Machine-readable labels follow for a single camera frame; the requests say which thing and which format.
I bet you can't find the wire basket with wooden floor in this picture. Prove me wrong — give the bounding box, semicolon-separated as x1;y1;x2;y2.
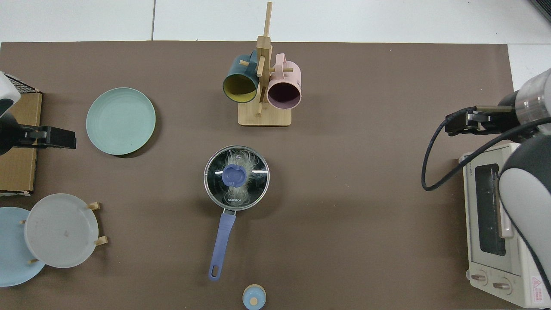
0;73;43;196

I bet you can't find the white vermicelli bundle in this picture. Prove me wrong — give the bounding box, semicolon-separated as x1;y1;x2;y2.
222;149;259;201

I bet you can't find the light blue plate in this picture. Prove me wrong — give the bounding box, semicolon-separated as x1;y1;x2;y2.
0;207;46;287

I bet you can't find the brown table cloth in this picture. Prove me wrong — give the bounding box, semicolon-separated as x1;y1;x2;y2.
0;41;515;310

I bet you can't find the teal round plate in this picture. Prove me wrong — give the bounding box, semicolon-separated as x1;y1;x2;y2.
86;87;156;156

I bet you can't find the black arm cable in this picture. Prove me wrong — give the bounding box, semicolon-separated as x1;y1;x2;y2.
422;105;551;192

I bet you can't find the dark teal cup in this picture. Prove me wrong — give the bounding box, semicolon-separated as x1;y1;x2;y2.
222;50;261;104

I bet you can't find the wooden cup stand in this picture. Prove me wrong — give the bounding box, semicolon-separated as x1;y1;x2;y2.
238;1;294;127

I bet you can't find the pale toaster oven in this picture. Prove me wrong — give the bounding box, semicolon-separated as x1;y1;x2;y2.
458;143;551;308

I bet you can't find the wooden plate rack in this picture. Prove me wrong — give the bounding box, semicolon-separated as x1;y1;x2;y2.
19;201;108;264

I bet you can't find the pink cup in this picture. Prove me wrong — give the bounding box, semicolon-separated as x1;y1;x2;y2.
266;53;302;110

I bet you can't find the grey plate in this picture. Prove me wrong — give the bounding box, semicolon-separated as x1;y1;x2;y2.
24;193;99;269

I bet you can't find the black pot with blue handle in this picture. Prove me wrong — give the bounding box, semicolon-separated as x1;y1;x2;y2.
204;145;270;282

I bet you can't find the small blue round bell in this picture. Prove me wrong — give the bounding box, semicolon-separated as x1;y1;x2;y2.
242;284;266;310

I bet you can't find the glass lid with blue knob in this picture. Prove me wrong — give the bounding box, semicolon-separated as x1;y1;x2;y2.
204;145;270;211

